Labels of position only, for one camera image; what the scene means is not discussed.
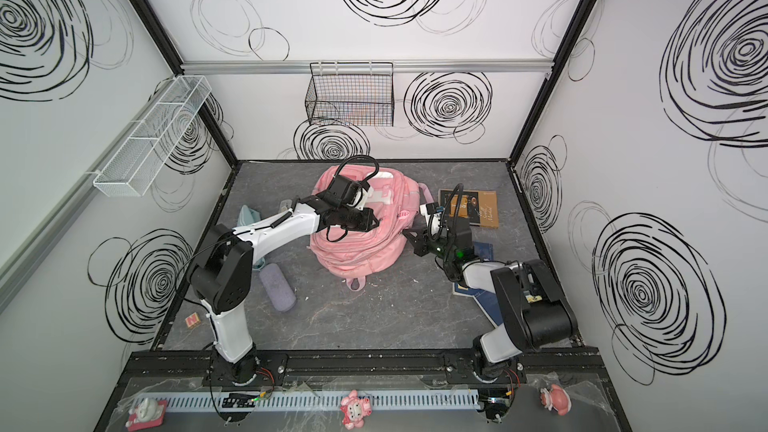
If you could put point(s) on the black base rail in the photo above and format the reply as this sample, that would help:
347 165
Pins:
275 367

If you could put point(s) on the white slotted cable duct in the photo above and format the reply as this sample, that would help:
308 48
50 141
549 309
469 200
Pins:
313 401

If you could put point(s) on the pink white toy left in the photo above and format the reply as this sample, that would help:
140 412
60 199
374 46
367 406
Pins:
146 414

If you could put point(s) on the pink toy right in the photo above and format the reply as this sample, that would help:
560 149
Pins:
555 399

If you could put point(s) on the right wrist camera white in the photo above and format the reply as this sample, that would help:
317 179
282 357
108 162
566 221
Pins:
431 212

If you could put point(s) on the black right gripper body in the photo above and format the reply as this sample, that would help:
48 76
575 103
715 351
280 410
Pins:
422 243

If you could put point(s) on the teal folded cloth pouch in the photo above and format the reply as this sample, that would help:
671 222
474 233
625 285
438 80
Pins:
248 216

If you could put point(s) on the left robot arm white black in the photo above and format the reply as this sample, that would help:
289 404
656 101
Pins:
220 274

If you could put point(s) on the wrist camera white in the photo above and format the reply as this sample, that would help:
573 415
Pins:
431 212
363 195

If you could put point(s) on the small orange eraser block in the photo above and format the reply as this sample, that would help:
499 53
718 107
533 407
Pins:
192 321

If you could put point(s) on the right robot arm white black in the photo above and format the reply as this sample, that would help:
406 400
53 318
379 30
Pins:
533 305

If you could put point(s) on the pink student backpack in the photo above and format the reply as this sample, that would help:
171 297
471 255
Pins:
395 200

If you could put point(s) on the black wire wall basket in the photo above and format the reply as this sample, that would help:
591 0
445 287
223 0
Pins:
357 93

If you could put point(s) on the blue book yellow label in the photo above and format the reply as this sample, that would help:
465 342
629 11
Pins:
484 251
487 302

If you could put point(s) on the purple pencil pouch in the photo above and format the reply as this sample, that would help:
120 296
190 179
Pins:
278 289

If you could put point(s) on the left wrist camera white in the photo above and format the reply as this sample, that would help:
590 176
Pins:
363 195

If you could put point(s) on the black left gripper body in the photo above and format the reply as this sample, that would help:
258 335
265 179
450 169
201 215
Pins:
363 220

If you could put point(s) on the brown cover book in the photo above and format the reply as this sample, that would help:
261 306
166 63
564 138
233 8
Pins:
479 207

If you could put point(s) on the clear plastic pen case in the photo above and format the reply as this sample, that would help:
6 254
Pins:
285 205

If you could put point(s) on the pink plush toy centre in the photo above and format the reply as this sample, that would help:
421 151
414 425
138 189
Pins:
355 409

